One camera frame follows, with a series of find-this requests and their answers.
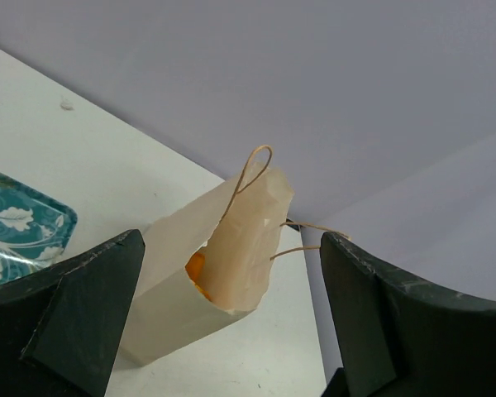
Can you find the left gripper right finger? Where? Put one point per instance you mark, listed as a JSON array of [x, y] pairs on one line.
[[401, 335]]

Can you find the small white scrap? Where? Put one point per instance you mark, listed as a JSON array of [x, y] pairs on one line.
[[66, 105]]

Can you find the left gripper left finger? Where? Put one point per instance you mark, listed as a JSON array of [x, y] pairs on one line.
[[60, 328]]

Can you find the teal patterned tray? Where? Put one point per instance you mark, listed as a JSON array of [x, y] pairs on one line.
[[35, 229]]

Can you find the brown paper bag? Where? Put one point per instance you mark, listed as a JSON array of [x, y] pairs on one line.
[[237, 226]]

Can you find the round orange sugared bun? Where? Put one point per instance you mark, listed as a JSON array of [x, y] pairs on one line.
[[194, 268]]

